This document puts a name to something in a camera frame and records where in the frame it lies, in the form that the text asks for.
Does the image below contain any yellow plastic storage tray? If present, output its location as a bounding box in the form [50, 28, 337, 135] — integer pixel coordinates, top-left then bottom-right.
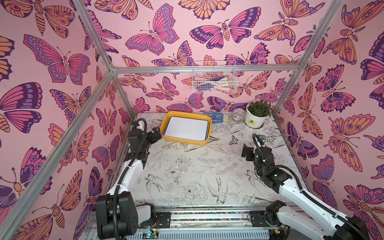
[160, 111, 212, 146]

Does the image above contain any blue-framed whiteboard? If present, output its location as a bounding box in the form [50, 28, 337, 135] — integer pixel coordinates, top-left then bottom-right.
[164, 116, 210, 142]

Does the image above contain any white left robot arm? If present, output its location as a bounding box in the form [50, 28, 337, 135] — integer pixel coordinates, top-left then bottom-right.
[95, 118, 162, 240]

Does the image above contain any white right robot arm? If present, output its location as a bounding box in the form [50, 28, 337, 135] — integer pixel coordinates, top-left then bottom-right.
[241, 144, 369, 240]

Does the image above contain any white plant pot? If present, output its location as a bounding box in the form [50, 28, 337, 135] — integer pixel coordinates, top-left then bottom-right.
[244, 105, 268, 129]

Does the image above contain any green potted plant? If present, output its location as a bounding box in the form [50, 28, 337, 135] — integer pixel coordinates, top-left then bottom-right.
[247, 100, 272, 118]

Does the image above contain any green circuit board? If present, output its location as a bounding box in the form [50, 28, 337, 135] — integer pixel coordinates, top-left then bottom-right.
[142, 231, 159, 240]

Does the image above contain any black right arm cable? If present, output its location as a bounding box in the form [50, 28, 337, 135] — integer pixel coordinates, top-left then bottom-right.
[251, 133, 370, 240]

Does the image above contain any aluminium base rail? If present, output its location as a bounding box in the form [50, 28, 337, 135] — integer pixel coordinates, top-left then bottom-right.
[83, 203, 340, 240]

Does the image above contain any white wire wall basket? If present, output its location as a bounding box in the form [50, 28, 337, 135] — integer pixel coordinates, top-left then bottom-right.
[191, 61, 239, 95]

